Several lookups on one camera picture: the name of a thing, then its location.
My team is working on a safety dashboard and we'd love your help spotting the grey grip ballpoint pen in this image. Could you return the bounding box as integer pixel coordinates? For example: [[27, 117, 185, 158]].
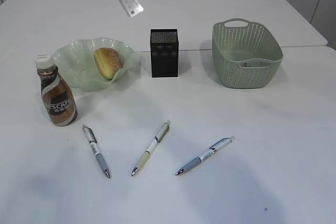
[[82, 124, 112, 179]]

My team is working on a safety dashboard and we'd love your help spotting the blue grip ballpoint pen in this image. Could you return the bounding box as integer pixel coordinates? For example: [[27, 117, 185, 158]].
[[175, 136, 235, 176]]

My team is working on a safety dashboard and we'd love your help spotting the green woven plastic basket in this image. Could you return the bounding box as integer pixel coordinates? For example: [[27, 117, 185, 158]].
[[212, 18, 283, 89]]

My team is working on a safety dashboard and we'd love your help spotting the cream grip ballpoint pen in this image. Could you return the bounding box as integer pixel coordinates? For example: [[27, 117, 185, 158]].
[[131, 120, 171, 177]]

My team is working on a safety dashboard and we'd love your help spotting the green wavy glass plate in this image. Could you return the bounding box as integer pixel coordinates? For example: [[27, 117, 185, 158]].
[[51, 37, 133, 91]]

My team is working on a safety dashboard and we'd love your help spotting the sugared bread roll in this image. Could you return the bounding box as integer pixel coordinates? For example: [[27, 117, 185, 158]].
[[93, 48, 122, 80]]

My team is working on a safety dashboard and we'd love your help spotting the colourful paper piece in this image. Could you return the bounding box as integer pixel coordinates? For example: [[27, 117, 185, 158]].
[[240, 62, 254, 68]]

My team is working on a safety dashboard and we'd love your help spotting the black mesh pen holder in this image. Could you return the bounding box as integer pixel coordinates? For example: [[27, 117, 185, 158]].
[[150, 29, 179, 78]]

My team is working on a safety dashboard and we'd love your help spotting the brown Nescafe coffee bottle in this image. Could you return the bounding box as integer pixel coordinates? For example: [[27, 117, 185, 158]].
[[34, 55, 78, 126]]

